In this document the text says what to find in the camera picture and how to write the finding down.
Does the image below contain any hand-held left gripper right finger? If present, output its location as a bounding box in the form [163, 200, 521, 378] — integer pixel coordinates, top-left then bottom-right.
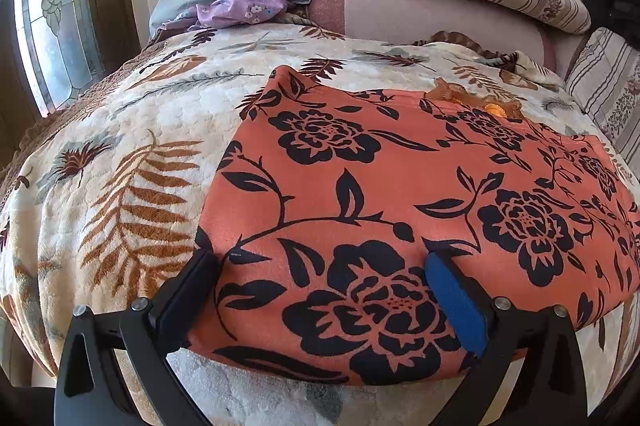
[424, 251, 589, 426]

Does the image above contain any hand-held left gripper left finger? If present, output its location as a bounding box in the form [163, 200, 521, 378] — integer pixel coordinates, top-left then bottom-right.
[54, 250, 219, 426]

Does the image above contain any purple floral cloth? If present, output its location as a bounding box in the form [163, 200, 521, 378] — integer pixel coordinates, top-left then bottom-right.
[162, 0, 288, 31]

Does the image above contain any leaf print blanket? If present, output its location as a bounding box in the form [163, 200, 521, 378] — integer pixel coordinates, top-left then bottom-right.
[0, 23, 640, 426]

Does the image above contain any stained glass window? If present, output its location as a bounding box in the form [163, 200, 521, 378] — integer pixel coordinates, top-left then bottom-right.
[12, 0, 108, 117]

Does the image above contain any orange floral garment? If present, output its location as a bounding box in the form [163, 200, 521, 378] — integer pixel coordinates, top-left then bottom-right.
[192, 64, 640, 387]

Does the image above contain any striped floral cushion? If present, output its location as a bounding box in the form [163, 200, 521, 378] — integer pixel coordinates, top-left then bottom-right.
[564, 27, 640, 167]

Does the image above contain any pink bolster cushion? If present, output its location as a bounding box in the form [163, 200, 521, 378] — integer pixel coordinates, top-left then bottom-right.
[305, 0, 557, 71]

